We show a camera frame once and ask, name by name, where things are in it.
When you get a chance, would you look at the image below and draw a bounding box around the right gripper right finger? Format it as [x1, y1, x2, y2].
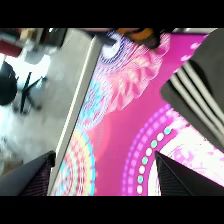
[154, 150, 224, 197]

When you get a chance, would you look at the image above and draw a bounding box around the black office chair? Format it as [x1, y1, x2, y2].
[0, 60, 48, 116]

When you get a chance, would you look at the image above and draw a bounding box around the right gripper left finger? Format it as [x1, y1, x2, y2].
[0, 150, 57, 197]

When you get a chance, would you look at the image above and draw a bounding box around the silver frame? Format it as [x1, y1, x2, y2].
[47, 34, 107, 196]

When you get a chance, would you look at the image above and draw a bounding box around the orange and black garment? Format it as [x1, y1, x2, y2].
[114, 28, 164, 48]

